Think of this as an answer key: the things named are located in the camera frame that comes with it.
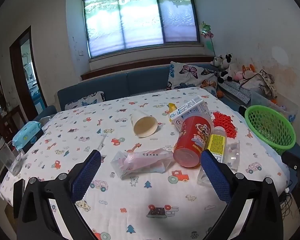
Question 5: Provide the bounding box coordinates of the yellow snack wrapper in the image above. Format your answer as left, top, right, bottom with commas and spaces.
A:
167, 103, 178, 123

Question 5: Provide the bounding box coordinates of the orange plush fox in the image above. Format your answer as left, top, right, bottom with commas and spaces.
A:
241, 64, 256, 78

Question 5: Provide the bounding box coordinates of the red printed paper cup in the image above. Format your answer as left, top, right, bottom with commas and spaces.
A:
173, 115, 214, 168

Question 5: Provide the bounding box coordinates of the beige cloth pile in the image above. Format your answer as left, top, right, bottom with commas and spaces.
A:
240, 70, 278, 98

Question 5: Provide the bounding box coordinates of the small butterfly pillow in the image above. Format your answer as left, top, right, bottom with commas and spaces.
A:
64, 91, 106, 110

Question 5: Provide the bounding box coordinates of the blue sofa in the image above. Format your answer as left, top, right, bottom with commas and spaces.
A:
34, 64, 300, 160

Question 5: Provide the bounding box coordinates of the colourful pinwheel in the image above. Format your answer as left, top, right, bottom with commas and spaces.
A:
199, 22, 215, 55

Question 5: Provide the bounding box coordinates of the green plastic basket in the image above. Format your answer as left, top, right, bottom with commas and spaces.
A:
244, 105, 297, 155

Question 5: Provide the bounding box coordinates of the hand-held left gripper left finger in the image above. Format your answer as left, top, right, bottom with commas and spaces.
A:
16, 149, 102, 240

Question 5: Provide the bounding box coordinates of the blue wet wipes pack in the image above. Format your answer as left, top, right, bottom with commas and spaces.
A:
12, 121, 44, 153

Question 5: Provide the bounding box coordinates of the grey plush toy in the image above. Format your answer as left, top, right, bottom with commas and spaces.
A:
212, 55, 224, 68

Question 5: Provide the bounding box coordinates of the dark wooden door frame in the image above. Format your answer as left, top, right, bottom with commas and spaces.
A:
9, 25, 48, 110

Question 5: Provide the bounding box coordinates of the clear plastic storage bin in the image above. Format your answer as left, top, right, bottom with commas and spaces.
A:
250, 90, 298, 123

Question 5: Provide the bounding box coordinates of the clear plastic package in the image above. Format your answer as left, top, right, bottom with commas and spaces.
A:
197, 140, 240, 187

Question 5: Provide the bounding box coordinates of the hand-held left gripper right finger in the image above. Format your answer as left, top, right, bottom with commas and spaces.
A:
200, 150, 284, 240

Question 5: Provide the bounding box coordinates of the dark wooden cabinet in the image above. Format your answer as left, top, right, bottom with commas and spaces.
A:
0, 64, 23, 140

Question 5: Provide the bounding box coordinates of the blue and white milk carton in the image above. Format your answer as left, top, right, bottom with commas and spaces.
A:
170, 96, 213, 132

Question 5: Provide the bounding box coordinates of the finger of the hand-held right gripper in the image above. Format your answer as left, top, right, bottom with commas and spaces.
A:
281, 151, 300, 171

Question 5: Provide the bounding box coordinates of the blue patterned cushion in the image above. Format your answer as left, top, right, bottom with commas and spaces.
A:
219, 81, 252, 104

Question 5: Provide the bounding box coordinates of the large butterfly pillow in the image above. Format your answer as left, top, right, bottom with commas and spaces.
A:
167, 61, 219, 98

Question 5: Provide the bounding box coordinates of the red foam fruit net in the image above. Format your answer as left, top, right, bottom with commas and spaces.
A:
212, 112, 238, 138

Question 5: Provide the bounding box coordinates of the clear bottle with yellow label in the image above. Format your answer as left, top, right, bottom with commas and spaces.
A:
207, 126, 227, 164

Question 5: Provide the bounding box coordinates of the window with printed blind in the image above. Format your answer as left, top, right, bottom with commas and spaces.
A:
82, 0, 200, 58

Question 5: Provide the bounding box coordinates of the white paper cup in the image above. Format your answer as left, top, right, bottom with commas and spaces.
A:
130, 110, 158, 138

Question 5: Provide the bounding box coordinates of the black cable bundle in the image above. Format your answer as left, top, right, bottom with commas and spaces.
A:
280, 192, 300, 220

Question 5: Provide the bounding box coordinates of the clear glass bottle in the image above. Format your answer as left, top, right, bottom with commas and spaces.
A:
0, 138, 23, 177

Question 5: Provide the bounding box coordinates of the printed cartoon blanket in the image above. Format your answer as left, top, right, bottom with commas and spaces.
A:
0, 87, 290, 240

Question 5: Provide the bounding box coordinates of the pink tissue packet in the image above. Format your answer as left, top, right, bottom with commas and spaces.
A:
111, 148, 175, 179

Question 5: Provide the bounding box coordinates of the black and white plush cow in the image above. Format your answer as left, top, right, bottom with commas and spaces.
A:
217, 53, 237, 84

